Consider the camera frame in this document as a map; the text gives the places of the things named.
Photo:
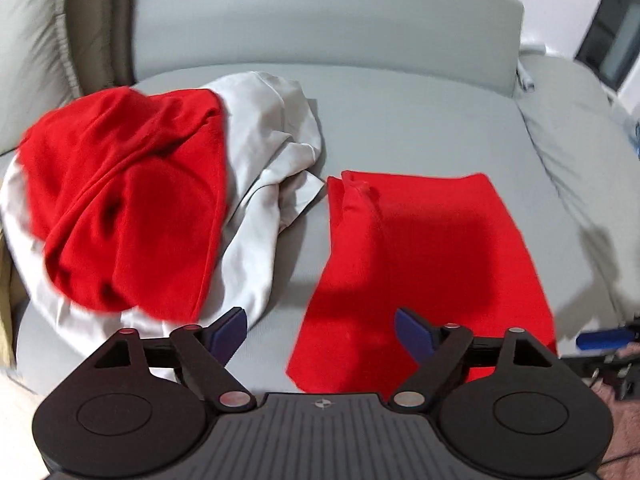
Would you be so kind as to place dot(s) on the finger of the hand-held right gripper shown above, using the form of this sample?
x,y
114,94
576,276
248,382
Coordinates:
x,y
626,385
605,338

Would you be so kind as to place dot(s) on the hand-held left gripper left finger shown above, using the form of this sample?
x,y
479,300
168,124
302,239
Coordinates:
x,y
230,330

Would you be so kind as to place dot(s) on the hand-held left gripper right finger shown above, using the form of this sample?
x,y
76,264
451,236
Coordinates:
x,y
412,330

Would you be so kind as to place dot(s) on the red shirt with yellow logo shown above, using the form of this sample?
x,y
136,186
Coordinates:
x,y
130,200

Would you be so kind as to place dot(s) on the white garment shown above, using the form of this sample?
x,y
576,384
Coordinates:
x,y
270,125

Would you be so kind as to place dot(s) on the grey sofa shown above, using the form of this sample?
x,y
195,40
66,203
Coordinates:
x,y
400,110

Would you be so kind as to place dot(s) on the khaki garment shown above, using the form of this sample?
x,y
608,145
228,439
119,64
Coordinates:
x,y
6,300

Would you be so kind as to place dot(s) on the white power adapter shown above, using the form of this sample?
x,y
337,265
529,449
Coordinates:
x,y
534,48

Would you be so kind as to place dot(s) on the large grey pillow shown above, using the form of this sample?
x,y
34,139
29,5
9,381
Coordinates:
x,y
30,60

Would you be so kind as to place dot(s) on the dark window frame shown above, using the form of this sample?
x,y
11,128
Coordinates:
x,y
612,25

